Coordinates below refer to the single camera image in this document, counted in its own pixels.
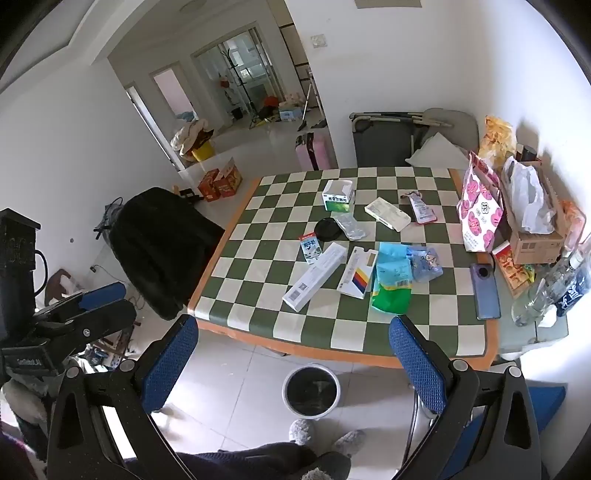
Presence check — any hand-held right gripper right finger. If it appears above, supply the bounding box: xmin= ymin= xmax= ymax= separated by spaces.
xmin=388 ymin=315 xmax=550 ymax=480

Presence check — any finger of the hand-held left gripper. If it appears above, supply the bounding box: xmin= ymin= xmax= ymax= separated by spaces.
xmin=36 ymin=299 xmax=138 ymax=357
xmin=33 ymin=281 xmax=128 ymax=320

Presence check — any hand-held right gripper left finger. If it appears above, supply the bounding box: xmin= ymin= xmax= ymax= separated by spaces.
xmin=46 ymin=314 xmax=200 ymax=480

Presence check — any green plastic bag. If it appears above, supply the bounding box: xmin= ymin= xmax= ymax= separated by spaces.
xmin=370 ymin=281 xmax=413 ymax=315

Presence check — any light blue packet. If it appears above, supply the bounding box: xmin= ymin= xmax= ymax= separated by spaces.
xmin=374 ymin=242 xmax=414 ymax=296

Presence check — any white box with colour print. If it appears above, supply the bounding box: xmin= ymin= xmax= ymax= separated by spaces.
xmin=337 ymin=246 xmax=380 ymax=301

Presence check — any white trash bin black liner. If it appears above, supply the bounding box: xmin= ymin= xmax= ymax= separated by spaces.
xmin=281 ymin=363 xmax=341 ymax=418

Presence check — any long white box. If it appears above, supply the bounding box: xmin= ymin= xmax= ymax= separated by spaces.
xmin=283 ymin=242 xmax=348 ymax=311

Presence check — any person's left forearm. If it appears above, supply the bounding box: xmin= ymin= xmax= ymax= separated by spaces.
xmin=0 ymin=376 xmax=58 ymax=428

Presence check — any wooden stool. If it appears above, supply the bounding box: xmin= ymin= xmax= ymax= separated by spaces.
xmin=44 ymin=268 xmax=86 ymax=308

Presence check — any grey backpack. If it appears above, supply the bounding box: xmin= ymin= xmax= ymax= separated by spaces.
xmin=93 ymin=198 xmax=125 ymax=241

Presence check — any blue smartphone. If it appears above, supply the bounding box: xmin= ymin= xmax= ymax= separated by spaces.
xmin=470 ymin=263 xmax=502 ymax=320

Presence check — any blue cartoon packet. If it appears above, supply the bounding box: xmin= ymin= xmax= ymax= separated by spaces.
xmin=406 ymin=246 xmax=444 ymax=282

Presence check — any grey fluffy right slipper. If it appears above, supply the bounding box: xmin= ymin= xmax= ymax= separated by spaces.
xmin=332 ymin=429 xmax=367 ymax=457

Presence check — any grey fluffy slipper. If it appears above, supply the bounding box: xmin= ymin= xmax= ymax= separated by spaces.
xmin=332 ymin=429 xmax=367 ymax=457
xmin=288 ymin=419 xmax=315 ymax=446

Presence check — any blue chair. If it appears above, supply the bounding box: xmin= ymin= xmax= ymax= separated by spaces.
xmin=406 ymin=383 xmax=567 ymax=480

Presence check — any person's left leg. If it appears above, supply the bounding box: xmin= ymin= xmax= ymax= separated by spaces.
xmin=124 ymin=440 xmax=319 ymax=480

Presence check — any person's leg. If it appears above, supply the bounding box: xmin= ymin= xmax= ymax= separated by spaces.
xmin=300 ymin=451 xmax=352 ymax=480
xmin=124 ymin=440 xmax=319 ymax=480

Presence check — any person's right leg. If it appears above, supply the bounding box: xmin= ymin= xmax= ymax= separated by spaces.
xmin=300 ymin=451 xmax=352 ymax=480

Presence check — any red snack packet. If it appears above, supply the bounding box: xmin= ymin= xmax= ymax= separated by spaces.
xmin=492 ymin=242 xmax=536 ymax=296

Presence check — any grey fluffy left slipper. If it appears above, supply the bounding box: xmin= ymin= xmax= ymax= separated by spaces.
xmin=288 ymin=419 xmax=315 ymax=446

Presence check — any clear glass bottle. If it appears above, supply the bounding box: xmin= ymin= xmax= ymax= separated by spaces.
xmin=510 ymin=251 xmax=573 ymax=326

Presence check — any red carton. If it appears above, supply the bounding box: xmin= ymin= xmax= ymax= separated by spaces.
xmin=215 ymin=158 xmax=244 ymax=198
xmin=198 ymin=168 xmax=222 ymax=203

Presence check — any flat white box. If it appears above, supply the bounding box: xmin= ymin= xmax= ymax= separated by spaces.
xmin=364 ymin=197 xmax=411 ymax=232

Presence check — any red pink sachet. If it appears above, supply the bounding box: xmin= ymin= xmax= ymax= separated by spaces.
xmin=399 ymin=190 xmax=437 ymax=225

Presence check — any small blue white packet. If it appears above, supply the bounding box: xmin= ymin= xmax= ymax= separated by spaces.
xmin=298 ymin=233 xmax=324 ymax=265

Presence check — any black round lid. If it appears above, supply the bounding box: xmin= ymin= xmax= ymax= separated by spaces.
xmin=314 ymin=217 xmax=343 ymax=241

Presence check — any pink flower paper bag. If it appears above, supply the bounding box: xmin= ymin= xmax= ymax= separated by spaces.
xmin=456 ymin=151 xmax=504 ymax=254

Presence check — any brown cardboard box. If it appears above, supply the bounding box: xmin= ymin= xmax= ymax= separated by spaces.
xmin=501 ymin=159 xmax=566 ymax=266

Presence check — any bottle with blue label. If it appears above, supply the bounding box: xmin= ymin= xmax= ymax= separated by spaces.
xmin=551 ymin=242 xmax=591 ymax=319

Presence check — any yellow bin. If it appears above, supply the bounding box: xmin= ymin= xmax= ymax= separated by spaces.
xmin=191 ymin=141 xmax=217 ymax=163

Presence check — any green white checkered tablecloth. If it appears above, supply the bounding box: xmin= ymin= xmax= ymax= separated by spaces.
xmin=187 ymin=166 xmax=502 ymax=370

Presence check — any pile of clothes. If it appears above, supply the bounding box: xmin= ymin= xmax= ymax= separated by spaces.
xmin=170 ymin=117 xmax=215 ymax=155

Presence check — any green white medicine box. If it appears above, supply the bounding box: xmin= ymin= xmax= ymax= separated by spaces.
xmin=322 ymin=179 xmax=356 ymax=214

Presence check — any white plastic bag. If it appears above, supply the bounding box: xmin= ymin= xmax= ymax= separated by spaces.
xmin=503 ymin=156 xmax=557 ymax=234

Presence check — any orange packet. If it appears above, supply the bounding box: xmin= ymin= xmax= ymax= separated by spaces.
xmin=561 ymin=200 xmax=587 ymax=245

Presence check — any white pillow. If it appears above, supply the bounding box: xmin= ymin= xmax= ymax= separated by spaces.
xmin=405 ymin=131 xmax=472 ymax=169

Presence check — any grey folding bed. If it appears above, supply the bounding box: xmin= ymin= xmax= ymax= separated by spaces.
xmin=348 ymin=111 xmax=432 ymax=168

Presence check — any pink suitcase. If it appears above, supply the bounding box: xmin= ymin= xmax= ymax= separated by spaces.
xmin=295 ymin=131 xmax=338 ymax=171

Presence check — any orange snack bag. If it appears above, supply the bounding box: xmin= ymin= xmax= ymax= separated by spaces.
xmin=478 ymin=115 xmax=515 ymax=169

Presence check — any grey chair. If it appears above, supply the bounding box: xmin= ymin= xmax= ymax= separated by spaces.
xmin=422 ymin=108 xmax=478 ymax=153

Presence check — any black coat rack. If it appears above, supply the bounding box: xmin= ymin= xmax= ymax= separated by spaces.
xmin=221 ymin=46 xmax=252 ymax=121

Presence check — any glass sliding door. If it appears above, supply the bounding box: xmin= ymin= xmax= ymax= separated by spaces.
xmin=191 ymin=28 xmax=287 ymax=121

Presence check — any mop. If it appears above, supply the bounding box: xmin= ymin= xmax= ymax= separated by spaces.
xmin=298 ymin=74 xmax=319 ymax=134

